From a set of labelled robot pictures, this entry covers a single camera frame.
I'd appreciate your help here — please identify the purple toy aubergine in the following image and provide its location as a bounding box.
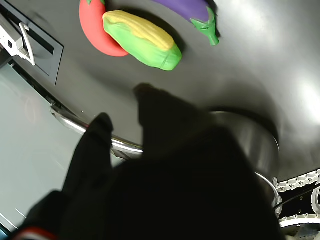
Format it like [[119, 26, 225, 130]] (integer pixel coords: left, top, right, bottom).
[[151, 0, 221, 47]]

